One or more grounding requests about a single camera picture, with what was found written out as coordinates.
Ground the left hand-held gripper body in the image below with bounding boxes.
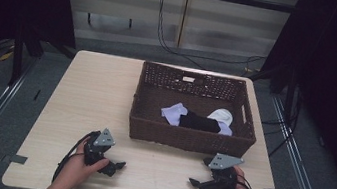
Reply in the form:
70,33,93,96
80,125,118,170

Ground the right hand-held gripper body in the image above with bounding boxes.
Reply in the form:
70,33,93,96
198,150,246,189

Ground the person's left hand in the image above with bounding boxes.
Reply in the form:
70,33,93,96
55,135,114,189

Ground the brown wicker basket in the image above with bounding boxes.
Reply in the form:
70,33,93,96
124,59,267,163

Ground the light purple sock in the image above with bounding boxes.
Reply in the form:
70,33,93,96
216,120,235,137
158,100,190,128

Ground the black sock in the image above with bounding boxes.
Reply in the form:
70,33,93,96
178,109,224,135

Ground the white sock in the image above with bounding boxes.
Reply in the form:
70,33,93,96
206,106,236,126

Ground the small black floor strip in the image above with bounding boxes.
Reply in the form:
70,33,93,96
32,88,42,102

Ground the black metal stand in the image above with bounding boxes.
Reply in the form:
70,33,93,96
6,25,30,88
280,70,299,126

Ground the yellow floor marker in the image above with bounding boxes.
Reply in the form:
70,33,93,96
0,48,15,64

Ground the black floor cable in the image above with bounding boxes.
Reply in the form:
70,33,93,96
255,88,304,162

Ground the black wall cable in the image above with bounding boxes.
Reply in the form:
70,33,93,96
149,0,276,80

